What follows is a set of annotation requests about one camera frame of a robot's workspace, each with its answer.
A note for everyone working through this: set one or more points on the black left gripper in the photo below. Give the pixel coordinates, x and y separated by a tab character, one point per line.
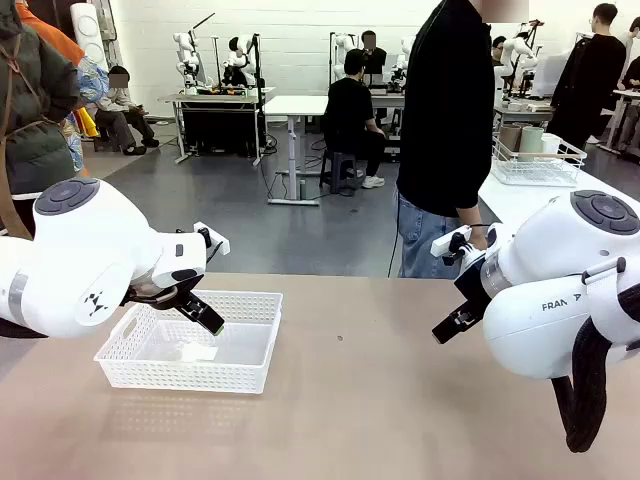
165	295

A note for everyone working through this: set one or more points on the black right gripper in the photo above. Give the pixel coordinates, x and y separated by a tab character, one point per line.
475	285

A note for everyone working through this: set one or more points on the white perforated plastic basket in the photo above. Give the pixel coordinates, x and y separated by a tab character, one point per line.
240	370

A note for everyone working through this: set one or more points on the pale green cup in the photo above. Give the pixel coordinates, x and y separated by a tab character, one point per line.
531	145

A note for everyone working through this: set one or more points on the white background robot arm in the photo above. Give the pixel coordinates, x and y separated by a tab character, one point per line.
517	55
186	65
342	47
402	65

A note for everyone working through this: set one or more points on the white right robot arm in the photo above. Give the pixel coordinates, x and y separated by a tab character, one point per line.
550	240

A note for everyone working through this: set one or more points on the person's right forearm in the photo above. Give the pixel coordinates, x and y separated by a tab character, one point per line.
470	215

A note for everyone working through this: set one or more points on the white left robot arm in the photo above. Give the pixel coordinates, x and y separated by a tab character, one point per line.
75	260

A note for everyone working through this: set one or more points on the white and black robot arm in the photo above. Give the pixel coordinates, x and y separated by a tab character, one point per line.
240	62

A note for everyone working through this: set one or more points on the person's right hand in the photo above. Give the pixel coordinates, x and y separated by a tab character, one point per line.
480	239

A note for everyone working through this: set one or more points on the white side table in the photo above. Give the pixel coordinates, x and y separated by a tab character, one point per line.
505	200

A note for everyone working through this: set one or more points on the desk with black panel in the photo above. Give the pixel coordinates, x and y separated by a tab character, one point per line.
220	125

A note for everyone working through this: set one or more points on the grey plastic stool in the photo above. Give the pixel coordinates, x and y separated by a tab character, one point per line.
340	170

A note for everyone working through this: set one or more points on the person in black top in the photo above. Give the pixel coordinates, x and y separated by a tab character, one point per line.
445	125

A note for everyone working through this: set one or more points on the dark low stool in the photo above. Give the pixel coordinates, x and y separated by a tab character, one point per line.
102	140

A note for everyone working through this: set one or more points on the white cup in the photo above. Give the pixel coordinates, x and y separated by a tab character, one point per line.
550	145

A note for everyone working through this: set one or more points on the yellow hanging garment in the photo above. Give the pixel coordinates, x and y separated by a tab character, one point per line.
87	125

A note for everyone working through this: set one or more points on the white background desk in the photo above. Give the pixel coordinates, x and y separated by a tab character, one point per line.
387	100
625	95
525	112

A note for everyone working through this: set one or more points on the seated man in grey clothes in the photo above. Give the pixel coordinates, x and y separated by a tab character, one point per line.
117	105

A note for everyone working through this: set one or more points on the seated person in black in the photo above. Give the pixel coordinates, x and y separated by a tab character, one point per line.
350	110

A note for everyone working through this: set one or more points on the figure in green puffer jacket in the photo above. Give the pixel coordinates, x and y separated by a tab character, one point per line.
35	100

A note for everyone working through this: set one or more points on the background person in dark top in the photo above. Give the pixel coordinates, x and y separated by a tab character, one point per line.
375	57

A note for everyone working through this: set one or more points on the standing person in black coat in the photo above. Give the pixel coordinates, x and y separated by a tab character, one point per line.
590	80

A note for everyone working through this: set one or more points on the person in light top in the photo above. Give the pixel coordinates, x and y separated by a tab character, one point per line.
632	75

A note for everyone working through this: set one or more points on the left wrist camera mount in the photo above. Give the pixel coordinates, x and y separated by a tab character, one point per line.
216	239

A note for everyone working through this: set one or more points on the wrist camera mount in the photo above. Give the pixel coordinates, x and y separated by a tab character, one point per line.
444	243
216	239

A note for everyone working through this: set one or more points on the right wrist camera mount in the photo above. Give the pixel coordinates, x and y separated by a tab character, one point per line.
444	243

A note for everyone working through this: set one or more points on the white box enclosure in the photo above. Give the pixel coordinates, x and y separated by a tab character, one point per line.
547	75

